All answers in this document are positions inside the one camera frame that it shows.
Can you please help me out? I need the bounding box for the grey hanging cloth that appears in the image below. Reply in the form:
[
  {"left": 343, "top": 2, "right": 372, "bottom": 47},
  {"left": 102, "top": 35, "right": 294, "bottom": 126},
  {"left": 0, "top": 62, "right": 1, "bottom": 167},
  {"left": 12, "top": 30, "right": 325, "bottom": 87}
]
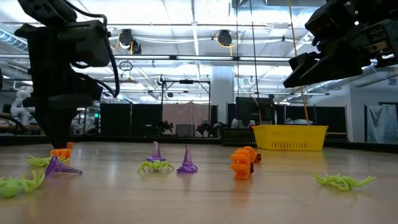
[{"left": 366, "top": 104, "right": 398, "bottom": 144}]

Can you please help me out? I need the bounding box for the yellow plastic mesh basket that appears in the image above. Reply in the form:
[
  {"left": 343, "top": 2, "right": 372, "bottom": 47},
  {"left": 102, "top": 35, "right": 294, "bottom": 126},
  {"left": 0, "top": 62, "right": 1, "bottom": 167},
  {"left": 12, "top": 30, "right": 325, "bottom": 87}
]
[{"left": 251, "top": 124, "right": 329, "bottom": 152}]

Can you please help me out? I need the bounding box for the grey square box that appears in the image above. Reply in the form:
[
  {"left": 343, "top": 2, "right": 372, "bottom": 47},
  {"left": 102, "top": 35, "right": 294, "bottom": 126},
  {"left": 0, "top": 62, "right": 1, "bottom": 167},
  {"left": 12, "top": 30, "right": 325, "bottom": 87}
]
[{"left": 175, "top": 124, "right": 196, "bottom": 138}]

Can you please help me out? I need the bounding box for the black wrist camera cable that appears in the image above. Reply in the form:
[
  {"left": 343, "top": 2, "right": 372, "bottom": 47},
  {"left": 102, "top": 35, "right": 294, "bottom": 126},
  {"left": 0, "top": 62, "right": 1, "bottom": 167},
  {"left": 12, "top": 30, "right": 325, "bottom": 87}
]
[{"left": 62, "top": 0, "right": 121, "bottom": 99}]

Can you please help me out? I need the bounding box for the black plastic mesh basket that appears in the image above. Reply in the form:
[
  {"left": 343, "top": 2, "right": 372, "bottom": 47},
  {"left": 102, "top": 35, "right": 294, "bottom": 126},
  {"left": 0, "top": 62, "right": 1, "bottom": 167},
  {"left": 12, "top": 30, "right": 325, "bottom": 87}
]
[{"left": 218, "top": 126, "right": 256, "bottom": 147}]

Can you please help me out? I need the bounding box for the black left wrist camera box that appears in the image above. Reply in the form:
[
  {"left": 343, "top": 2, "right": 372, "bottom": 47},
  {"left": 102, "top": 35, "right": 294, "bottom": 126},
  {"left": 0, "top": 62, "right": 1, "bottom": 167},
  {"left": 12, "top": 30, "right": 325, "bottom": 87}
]
[{"left": 57, "top": 20, "right": 112, "bottom": 68}]

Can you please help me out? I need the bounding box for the purple plastic witch hat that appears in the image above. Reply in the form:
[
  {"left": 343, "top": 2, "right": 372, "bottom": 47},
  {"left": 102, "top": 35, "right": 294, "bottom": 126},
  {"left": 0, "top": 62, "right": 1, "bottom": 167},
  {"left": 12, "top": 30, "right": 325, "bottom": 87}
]
[
  {"left": 146, "top": 141, "right": 167, "bottom": 163},
  {"left": 44, "top": 154, "right": 84, "bottom": 178},
  {"left": 176, "top": 144, "right": 199, "bottom": 174}
]

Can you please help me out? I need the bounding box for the black camera rig frame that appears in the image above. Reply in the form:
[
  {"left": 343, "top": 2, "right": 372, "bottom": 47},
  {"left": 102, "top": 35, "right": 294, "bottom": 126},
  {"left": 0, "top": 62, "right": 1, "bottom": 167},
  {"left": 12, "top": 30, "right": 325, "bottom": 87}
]
[{"left": 159, "top": 78, "right": 213, "bottom": 138}]

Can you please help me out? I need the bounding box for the white square column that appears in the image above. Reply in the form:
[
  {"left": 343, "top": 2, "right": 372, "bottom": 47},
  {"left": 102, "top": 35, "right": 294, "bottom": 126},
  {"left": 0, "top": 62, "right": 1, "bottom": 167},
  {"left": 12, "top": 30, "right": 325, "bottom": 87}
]
[{"left": 211, "top": 65, "right": 236, "bottom": 129}]

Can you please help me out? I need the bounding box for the black hanging cable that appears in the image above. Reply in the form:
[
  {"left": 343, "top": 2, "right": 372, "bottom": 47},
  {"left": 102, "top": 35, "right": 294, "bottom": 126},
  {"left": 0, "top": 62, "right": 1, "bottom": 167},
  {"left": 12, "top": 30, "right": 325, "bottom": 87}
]
[{"left": 249, "top": 0, "right": 262, "bottom": 126}]

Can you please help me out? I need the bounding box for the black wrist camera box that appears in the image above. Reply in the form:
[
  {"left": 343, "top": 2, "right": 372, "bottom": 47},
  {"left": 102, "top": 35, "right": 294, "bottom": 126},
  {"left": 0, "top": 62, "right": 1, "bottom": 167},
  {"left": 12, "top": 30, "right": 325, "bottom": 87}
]
[
  {"left": 305, "top": 2, "right": 357, "bottom": 47},
  {"left": 57, "top": 20, "right": 112, "bottom": 68}
]

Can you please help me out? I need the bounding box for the white plastic bag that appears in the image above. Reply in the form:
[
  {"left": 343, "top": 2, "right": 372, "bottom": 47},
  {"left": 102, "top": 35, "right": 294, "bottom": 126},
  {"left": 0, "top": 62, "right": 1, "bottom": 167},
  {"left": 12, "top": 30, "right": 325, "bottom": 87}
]
[{"left": 284, "top": 117, "right": 314, "bottom": 126}]

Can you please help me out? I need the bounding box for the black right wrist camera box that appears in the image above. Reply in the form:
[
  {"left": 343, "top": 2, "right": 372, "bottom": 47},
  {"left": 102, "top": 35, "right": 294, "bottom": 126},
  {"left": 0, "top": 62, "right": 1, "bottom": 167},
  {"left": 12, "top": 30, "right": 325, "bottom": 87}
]
[{"left": 305, "top": 2, "right": 357, "bottom": 47}]

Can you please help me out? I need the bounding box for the silver ventilation duct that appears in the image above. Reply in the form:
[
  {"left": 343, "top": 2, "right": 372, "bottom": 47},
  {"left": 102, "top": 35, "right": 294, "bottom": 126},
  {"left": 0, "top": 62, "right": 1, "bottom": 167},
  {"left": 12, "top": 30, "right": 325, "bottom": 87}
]
[
  {"left": 306, "top": 63, "right": 398, "bottom": 93},
  {"left": 0, "top": 29, "right": 32, "bottom": 54}
]

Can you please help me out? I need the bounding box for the green plastic spider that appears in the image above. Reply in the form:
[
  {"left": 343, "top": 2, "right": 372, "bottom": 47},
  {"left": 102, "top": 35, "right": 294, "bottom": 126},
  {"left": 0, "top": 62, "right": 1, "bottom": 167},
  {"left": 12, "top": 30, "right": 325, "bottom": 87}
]
[
  {"left": 24, "top": 154, "right": 70, "bottom": 168},
  {"left": 137, "top": 159, "right": 175, "bottom": 175},
  {"left": 0, "top": 170, "right": 45, "bottom": 199},
  {"left": 312, "top": 170, "right": 377, "bottom": 192}
]

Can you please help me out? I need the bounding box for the black partition panel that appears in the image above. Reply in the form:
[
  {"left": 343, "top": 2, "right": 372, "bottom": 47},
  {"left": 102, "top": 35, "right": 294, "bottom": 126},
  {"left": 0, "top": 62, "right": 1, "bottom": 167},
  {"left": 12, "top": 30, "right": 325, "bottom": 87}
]
[
  {"left": 284, "top": 105, "right": 348, "bottom": 141},
  {"left": 131, "top": 103, "right": 163, "bottom": 137},
  {"left": 226, "top": 96, "right": 276, "bottom": 129},
  {"left": 99, "top": 102, "right": 132, "bottom": 137}
]

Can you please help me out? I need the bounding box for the black aluminium table frame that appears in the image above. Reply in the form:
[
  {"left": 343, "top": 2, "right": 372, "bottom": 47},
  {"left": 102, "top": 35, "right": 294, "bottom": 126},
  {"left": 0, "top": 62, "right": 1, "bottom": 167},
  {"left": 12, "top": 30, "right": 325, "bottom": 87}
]
[{"left": 0, "top": 133, "right": 398, "bottom": 154}]

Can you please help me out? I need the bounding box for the yellow hanging strap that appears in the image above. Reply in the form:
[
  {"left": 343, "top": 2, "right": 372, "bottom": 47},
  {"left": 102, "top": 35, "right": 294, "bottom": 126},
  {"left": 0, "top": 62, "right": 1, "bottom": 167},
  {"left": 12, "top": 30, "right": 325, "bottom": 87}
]
[{"left": 287, "top": 0, "right": 311, "bottom": 126}]

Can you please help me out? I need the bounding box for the beige backdrop cloth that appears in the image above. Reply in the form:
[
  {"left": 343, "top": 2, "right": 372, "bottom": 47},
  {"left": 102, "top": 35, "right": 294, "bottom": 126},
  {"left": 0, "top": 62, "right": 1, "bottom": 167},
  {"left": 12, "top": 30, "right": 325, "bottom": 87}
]
[{"left": 162, "top": 101, "right": 210, "bottom": 138}]

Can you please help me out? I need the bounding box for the white robot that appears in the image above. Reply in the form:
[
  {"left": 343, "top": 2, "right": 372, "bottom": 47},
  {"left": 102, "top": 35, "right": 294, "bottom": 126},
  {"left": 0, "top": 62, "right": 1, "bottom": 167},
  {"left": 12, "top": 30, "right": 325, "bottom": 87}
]
[{"left": 10, "top": 85, "right": 35, "bottom": 126}]

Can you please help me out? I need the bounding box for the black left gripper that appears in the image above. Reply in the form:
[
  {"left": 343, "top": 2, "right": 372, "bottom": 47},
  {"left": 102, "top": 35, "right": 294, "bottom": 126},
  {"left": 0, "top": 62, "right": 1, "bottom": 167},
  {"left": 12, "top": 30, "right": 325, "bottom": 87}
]
[{"left": 14, "top": 24, "right": 103, "bottom": 149}]

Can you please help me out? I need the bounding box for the long ceiling light bar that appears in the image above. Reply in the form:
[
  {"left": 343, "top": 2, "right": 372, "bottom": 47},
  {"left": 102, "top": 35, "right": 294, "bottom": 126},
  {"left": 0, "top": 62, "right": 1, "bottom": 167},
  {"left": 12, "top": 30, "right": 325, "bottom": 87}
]
[{"left": 0, "top": 53, "right": 398, "bottom": 63}]

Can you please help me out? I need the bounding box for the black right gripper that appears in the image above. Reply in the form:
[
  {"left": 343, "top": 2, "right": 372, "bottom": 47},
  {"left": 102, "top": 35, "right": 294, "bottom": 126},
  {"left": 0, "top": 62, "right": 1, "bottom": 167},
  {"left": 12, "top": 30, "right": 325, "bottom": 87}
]
[{"left": 282, "top": 19, "right": 398, "bottom": 89}]

